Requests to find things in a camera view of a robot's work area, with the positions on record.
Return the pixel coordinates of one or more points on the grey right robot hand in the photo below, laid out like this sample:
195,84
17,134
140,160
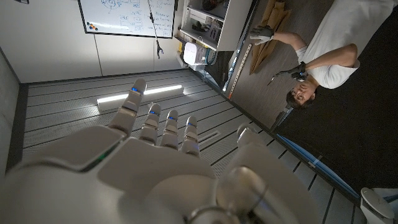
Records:
140,177

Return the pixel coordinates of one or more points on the white plastic box device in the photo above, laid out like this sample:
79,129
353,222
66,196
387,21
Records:
193,54

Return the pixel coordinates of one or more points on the black claw grabber pole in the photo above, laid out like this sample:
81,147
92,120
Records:
159,49

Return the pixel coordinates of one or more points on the white shelf cabinet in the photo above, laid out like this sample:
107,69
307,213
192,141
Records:
231,28

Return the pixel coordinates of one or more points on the grey black operator glove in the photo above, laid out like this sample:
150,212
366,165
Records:
293,72
262,35

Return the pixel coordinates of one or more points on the brown cardboard sheet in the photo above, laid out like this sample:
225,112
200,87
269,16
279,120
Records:
273,15

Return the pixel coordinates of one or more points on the white robot head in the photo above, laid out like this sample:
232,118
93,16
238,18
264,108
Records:
376,205

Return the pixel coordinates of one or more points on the standing person in white shirt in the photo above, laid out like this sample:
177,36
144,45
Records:
335,31

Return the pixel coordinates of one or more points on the whiteboard with black frame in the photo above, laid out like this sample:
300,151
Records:
124,18

